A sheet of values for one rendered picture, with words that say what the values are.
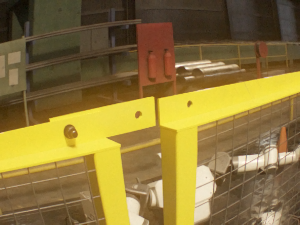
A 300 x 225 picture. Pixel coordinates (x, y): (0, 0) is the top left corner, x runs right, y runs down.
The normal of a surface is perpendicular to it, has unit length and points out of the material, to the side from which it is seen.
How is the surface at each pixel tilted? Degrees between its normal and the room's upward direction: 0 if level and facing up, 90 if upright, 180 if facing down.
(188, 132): 90
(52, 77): 90
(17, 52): 90
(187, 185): 90
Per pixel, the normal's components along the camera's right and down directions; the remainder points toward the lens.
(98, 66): 0.60, 0.15
